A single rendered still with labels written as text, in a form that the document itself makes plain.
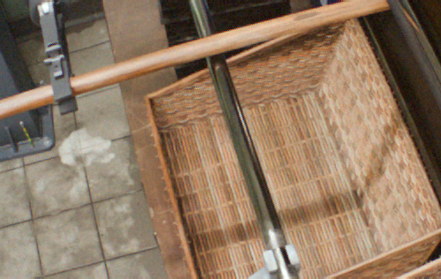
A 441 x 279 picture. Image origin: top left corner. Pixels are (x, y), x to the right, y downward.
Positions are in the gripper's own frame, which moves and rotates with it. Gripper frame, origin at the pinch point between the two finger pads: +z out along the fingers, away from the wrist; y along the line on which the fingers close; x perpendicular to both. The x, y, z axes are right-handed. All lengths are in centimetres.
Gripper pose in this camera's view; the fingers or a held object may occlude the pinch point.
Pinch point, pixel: (63, 88)
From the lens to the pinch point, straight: 135.7
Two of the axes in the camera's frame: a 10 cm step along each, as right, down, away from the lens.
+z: 2.8, 8.1, -5.2
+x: -9.6, 2.7, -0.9
